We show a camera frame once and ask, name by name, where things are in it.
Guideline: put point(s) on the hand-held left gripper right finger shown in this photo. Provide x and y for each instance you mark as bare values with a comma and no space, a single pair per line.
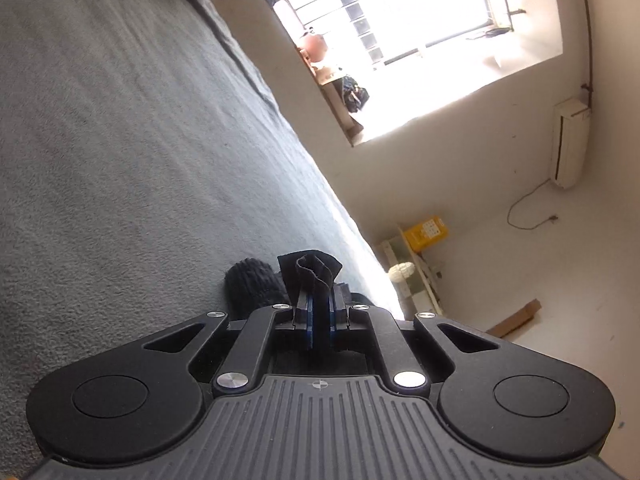
325,332

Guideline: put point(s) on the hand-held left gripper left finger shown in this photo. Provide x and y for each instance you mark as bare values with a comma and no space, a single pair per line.
309,335

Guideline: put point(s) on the black shorts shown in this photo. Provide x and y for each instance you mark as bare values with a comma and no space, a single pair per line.
310,270

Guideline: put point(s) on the black clothes in box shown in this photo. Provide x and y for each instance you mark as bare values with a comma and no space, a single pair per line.
355,94

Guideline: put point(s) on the cream bedpost finial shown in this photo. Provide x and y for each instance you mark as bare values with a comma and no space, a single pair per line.
401,272

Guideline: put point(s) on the white wooden desk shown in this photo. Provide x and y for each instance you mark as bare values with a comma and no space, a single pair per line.
425,285

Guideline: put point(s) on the yellow box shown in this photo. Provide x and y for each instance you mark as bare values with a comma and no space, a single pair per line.
425,232

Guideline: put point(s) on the long cardboard box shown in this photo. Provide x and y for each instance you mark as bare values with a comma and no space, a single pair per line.
520,315

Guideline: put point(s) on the grey bed sheet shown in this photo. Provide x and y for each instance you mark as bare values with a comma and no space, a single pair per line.
125,135

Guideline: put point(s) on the pink round pot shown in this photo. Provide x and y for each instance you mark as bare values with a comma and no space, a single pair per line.
315,46

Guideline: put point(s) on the metal window grille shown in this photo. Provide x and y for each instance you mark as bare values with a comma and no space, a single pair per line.
369,40

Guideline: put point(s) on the white air conditioner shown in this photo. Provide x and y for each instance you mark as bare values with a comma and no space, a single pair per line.
570,145

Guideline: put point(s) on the thin wall pipe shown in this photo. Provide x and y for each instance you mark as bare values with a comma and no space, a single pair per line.
591,45

